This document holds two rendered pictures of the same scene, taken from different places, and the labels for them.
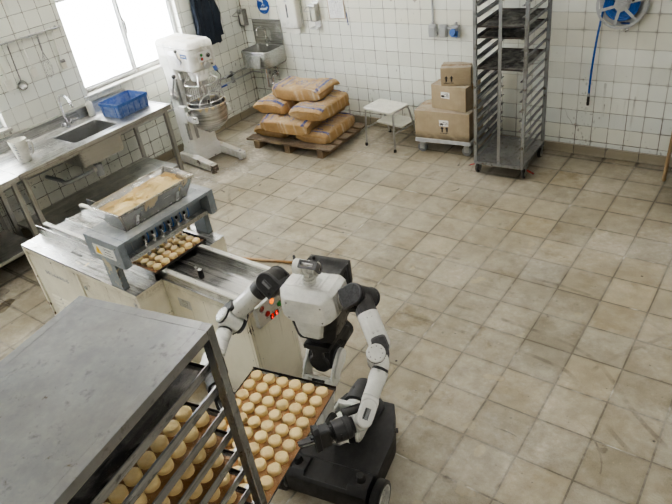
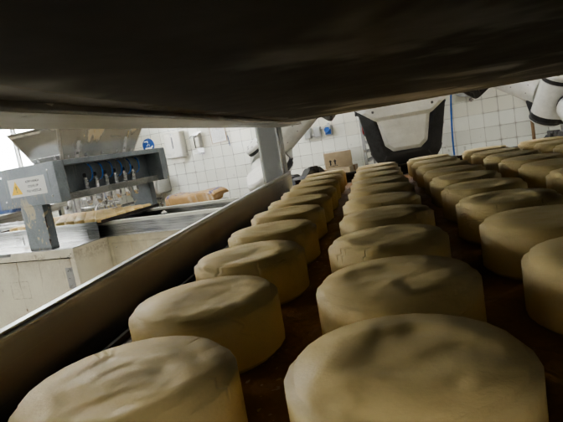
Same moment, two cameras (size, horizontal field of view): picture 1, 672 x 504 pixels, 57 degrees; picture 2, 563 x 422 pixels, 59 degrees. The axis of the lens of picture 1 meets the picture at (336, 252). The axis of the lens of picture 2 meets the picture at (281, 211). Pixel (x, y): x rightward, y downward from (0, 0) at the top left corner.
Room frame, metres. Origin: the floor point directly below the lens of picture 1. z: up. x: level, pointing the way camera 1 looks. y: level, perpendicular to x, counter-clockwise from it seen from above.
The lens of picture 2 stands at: (0.88, 0.97, 1.11)
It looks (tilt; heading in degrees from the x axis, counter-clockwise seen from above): 8 degrees down; 342
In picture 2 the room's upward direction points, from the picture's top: 10 degrees counter-clockwise
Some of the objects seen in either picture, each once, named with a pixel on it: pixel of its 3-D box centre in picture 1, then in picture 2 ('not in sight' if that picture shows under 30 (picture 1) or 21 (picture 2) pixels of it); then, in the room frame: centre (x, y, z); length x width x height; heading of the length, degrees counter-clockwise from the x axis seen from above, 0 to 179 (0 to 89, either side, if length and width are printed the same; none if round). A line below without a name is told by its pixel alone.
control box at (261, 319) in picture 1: (270, 306); not in sight; (2.75, 0.40, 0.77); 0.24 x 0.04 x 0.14; 139
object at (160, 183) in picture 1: (145, 195); not in sight; (3.32, 1.06, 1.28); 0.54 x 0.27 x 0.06; 139
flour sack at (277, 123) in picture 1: (292, 120); not in sight; (6.77, 0.27, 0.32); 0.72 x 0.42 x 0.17; 54
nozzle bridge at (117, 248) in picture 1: (157, 234); (95, 194); (3.32, 1.06, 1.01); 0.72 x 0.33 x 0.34; 139
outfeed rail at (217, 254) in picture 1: (169, 237); (105, 219); (3.50, 1.05, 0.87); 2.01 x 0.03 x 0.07; 49
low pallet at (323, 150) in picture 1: (307, 135); not in sight; (6.93, 0.13, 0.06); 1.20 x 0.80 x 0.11; 52
